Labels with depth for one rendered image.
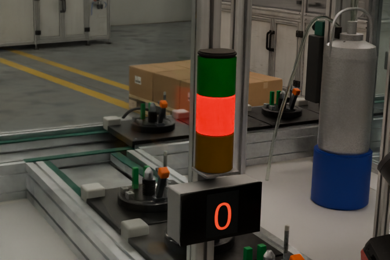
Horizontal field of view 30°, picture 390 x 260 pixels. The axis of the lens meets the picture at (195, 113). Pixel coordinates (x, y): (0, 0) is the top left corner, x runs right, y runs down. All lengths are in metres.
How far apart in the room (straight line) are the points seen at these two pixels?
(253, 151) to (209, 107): 1.39
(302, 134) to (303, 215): 0.53
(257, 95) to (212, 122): 5.12
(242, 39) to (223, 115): 1.16
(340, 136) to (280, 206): 0.25
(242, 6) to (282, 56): 5.03
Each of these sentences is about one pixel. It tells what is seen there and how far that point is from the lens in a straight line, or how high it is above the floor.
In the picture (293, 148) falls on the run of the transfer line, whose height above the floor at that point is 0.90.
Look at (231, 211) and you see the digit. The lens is 0.97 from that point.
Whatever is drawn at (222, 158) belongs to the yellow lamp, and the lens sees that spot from 0.93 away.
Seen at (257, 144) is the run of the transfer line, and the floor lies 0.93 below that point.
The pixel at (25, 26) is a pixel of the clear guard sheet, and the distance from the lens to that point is 0.86.
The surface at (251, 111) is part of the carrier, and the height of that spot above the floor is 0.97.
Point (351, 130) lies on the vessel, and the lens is 1.93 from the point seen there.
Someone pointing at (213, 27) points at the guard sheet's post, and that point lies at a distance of 0.94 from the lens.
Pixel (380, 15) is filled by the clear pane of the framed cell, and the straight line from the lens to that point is 2.26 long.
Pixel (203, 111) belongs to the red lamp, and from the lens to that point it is 0.92.
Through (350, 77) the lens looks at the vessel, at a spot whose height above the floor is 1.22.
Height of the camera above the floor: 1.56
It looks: 14 degrees down
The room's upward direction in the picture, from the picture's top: 1 degrees clockwise
